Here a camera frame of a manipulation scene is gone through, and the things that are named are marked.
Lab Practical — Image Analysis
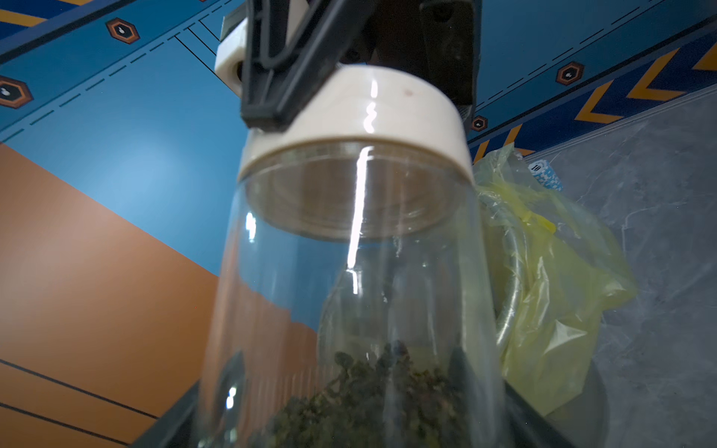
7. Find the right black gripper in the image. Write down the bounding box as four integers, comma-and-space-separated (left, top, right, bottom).
241, 0, 482, 132

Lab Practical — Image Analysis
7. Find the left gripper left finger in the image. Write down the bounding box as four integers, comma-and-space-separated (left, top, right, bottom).
130, 383, 199, 448

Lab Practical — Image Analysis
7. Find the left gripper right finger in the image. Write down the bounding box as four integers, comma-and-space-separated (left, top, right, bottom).
503, 381, 575, 448

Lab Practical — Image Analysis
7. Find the cream jar lid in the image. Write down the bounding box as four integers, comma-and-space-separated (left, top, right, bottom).
238, 65, 474, 182

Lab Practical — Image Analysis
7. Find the glass jar with tea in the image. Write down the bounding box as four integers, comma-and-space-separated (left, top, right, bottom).
192, 141, 513, 447

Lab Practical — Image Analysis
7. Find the mesh trash bin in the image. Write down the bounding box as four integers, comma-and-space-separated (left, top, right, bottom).
476, 188, 527, 356

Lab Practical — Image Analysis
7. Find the yellow trash bag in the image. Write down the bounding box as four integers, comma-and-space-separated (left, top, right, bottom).
474, 145, 638, 416

